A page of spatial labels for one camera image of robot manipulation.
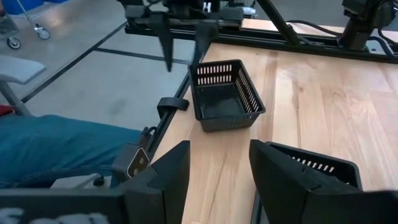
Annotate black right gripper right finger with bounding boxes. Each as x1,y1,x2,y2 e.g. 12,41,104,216
248,139,323,224

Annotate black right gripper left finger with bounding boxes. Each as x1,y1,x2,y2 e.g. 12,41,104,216
123,139,192,224

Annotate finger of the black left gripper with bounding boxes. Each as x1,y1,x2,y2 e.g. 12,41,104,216
192,19,220,67
148,14,174,73

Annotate black plastic basket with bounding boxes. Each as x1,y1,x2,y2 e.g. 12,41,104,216
266,141,364,192
187,58,267,133

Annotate person's leg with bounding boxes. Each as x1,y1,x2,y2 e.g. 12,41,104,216
0,114,142,189

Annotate wheeled cart legs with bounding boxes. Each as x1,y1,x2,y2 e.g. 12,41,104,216
6,0,51,50

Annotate blue bin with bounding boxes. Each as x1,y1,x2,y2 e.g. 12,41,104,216
0,0,70,16

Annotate grey chair seat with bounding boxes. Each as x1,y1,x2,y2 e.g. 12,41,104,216
0,55,47,116

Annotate small black depth camera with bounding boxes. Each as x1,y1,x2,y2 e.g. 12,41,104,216
111,142,151,181

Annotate black clamp bracket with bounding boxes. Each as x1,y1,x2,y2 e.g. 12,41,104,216
156,96,190,119

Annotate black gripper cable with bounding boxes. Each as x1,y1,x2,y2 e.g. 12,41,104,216
285,19,343,37

